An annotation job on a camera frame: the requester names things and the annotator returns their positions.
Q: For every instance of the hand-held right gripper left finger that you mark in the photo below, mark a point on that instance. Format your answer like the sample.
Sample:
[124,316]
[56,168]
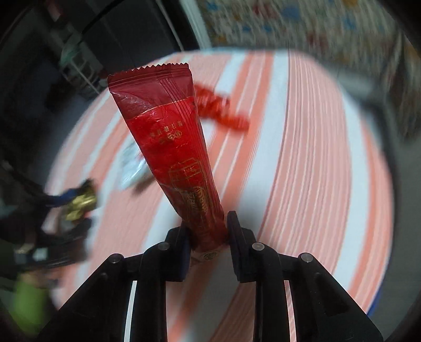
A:
[179,259]

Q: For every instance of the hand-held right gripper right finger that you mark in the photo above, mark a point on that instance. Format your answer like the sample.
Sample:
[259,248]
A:
[238,250]

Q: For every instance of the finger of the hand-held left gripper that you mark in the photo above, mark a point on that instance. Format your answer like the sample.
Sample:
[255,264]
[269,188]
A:
[75,230]
[64,198]

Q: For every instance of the gold and white foil wrapper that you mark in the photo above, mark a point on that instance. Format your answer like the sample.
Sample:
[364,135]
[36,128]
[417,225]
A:
[80,202]

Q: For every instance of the long red sachet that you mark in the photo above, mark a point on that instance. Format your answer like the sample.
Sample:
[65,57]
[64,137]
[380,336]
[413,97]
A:
[171,141]

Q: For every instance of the crumpled red plastic wrapper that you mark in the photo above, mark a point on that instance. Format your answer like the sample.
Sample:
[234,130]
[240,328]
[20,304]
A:
[220,108]

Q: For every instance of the printed patterned blanket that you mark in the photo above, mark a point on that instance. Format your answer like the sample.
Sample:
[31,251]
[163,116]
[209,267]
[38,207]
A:
[296,23]

